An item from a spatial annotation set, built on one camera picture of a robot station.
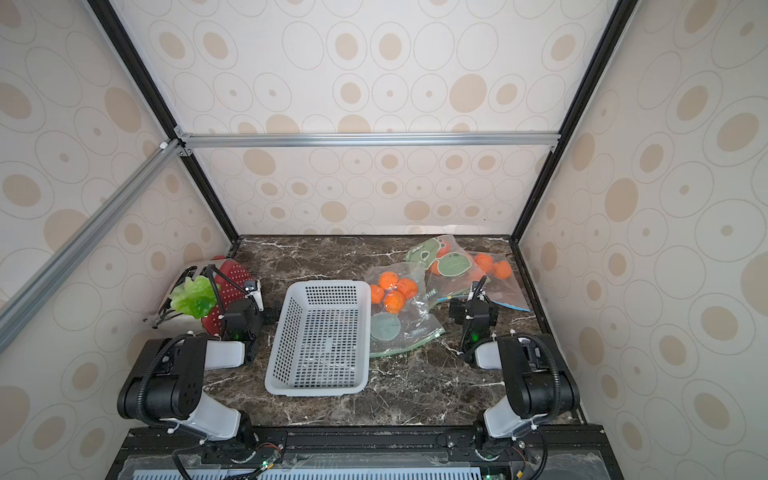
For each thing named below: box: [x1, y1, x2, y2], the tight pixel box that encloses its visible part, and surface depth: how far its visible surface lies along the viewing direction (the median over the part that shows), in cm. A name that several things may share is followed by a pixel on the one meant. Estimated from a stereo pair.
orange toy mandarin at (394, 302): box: [384, 290, 406, 315], surface depth 96 cm
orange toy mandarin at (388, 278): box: [379, 271, 399, 289], surface depth 102 cm
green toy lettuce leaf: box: [170, 276, 219, 320], surface depth 80 cm
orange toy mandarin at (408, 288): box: [396, 278, 418, 300], surface depth 99 cm
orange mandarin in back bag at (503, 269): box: [496, 260, 512, 279], surface depth 107 cm
